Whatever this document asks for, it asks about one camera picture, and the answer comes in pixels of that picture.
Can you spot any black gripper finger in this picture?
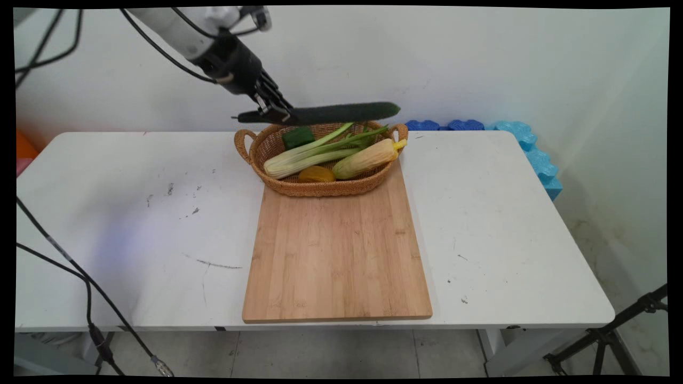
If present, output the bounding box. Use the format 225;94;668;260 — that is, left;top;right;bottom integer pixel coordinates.
261;72;294;110
253;92;297;126

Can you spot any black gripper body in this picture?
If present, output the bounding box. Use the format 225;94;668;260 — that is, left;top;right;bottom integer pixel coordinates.
191;31;279;103

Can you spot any dark green cucumber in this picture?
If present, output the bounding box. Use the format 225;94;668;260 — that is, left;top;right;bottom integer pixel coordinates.
231;102;401;127

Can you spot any green bell pepper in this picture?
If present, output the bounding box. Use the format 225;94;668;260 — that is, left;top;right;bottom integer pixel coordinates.
282;126;315;150

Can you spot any woven wicker basket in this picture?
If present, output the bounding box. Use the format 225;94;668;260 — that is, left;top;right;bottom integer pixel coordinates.
234;121;409;197

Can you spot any pale green celery stalk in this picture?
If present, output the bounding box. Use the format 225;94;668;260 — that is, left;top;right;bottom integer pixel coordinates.
264;122;389;180

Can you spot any orange bell pepper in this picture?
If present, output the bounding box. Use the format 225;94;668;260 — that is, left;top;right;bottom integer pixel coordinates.
298;165;336;183

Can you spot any yellow corn cob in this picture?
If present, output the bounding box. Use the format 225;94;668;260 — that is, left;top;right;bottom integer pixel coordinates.
332;138;408;180

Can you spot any wooden cutting board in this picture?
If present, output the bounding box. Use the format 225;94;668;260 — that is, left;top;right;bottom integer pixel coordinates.
242;159;433;324

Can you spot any orange box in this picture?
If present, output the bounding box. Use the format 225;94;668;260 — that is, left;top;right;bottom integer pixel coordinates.
16;130;40;161

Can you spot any light blue foam mat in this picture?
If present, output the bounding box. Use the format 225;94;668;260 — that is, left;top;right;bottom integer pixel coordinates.
487;121;563;202

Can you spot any black table leg brace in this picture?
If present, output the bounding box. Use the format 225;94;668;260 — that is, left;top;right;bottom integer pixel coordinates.
95;331;117;375

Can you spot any white table leg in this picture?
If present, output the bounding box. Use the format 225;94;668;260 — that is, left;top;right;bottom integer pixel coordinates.
476;328;506;357

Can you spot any black tripod stand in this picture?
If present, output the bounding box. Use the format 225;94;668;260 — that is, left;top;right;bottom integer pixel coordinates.
543;284;669;377

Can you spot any thin black hanging cable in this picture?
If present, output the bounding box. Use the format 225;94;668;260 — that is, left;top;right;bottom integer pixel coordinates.
15;8;84;90

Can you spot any long black cable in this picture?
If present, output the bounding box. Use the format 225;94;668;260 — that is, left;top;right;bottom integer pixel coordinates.
16;196;175;378

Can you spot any short black cable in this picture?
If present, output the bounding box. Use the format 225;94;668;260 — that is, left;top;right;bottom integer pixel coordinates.
16;243;126;377

